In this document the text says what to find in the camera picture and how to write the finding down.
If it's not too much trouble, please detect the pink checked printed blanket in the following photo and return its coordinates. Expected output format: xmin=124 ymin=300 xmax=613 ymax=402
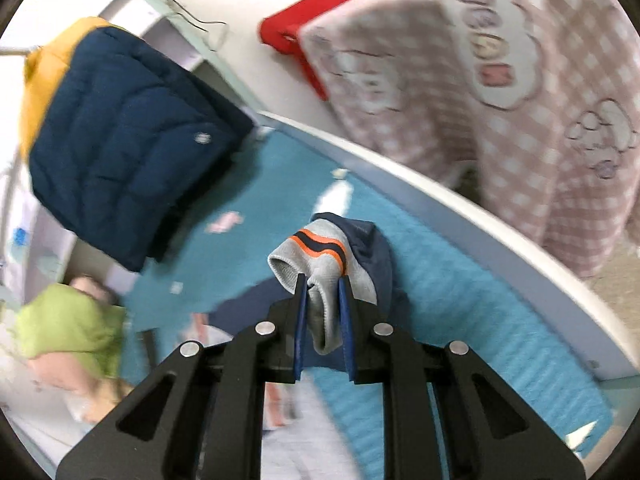
xmin=298 ymin=0 xmax=640 ymax=278

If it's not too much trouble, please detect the thin black cable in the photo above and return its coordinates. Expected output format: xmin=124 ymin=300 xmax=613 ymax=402
xmin=164 ymin=0 xmax=231 ymax=52

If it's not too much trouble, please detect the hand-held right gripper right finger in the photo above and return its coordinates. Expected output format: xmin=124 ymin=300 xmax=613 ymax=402
xmin=337 ymin=275 xmax=586 ymax=480

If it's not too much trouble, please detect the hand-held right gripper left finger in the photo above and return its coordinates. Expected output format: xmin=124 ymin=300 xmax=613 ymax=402
xmin=56 ymin=273 xmax=311 ymax=480

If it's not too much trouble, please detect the grey and navy sweatshirt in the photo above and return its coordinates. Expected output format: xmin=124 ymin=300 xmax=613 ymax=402
xmin=207 ymin=211 xmax=416 ymax=373

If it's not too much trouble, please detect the pink pillow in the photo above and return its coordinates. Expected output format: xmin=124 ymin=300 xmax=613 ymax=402
xmin=26 ymin=352 xmax=121 ymax=425

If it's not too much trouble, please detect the teal printed bed sheet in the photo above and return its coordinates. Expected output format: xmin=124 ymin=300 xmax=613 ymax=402
xmin=120 ymin=125 xmax=617 ymax=480

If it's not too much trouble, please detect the red plastic chair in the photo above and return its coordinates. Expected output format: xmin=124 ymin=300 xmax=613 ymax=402
xmin=258 ymin=0 xmax=362 ymax=101

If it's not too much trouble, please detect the green quilt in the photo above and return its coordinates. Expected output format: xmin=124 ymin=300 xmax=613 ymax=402
xmin=14 ymin=283 xmax=127 ymax=379

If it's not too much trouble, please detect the navy and yellow puffer jacket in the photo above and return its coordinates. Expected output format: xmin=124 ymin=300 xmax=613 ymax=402
xmin=19 ymin=16 xmax=256 ymax=273

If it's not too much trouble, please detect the lavender bed frame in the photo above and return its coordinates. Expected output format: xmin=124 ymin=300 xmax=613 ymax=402
xmin=252 ymin=110 xmax=632 ymax=382

